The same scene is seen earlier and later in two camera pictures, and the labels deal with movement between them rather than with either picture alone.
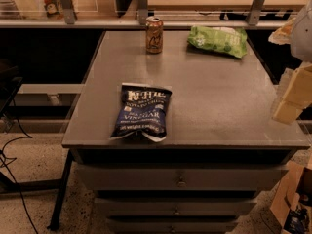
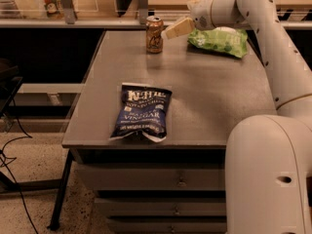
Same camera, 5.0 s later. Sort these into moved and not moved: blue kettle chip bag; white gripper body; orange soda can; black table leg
Moved: white gripper body
Not moved: blue kettle chip bag; orange soda can; black table leg
